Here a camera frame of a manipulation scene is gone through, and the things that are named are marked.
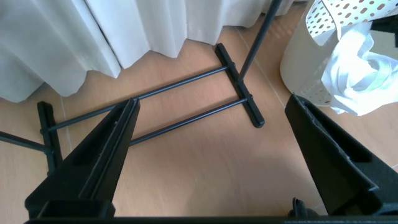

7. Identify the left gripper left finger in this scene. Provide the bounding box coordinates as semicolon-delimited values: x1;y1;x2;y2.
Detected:
24;98;141;218

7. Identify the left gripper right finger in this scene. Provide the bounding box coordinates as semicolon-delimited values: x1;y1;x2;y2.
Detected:
284;93;398;217

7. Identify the white garment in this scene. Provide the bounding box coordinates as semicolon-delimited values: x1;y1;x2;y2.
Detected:
321;21;398;116

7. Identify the white laundry basket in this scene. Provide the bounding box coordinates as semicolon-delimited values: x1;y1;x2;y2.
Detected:
279;0;398;107

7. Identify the black clothes rack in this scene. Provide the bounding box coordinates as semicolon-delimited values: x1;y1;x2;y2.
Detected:
0;0;284;177

